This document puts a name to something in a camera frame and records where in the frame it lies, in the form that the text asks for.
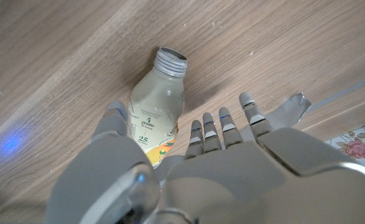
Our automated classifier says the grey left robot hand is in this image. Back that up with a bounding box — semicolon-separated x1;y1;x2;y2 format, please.
45;91;365;224

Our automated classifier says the plastic drink bottle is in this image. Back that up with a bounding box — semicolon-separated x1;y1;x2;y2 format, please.
126;46;188;169

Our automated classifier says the floral backdrop cloth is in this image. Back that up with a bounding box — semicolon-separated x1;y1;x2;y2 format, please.
324;113;365;178

